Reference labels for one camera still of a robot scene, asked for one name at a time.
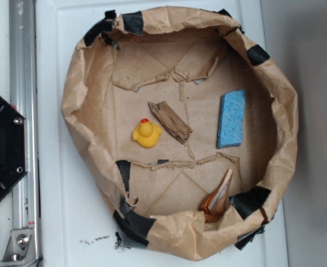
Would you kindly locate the blue sponge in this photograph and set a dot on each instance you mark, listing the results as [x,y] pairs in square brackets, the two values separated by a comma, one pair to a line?
[232,110]

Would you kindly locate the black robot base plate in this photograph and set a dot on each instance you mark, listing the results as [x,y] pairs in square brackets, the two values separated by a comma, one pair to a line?
[12,148]

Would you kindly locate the aluminium extrusion rail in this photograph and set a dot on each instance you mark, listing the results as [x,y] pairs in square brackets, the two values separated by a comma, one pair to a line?
[23,89]

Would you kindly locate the brown wood piece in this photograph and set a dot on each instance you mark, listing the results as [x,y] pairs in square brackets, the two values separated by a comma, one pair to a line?
[170,120]

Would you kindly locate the yellow rubber duck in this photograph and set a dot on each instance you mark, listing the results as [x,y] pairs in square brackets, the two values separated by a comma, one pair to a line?
[147,133]

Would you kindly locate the brown paper bag bin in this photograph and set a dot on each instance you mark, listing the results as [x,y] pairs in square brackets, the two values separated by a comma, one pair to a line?
[188,58]

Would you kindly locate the metal corner bracket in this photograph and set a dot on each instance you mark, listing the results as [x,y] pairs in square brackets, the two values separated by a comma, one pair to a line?
[20,248]

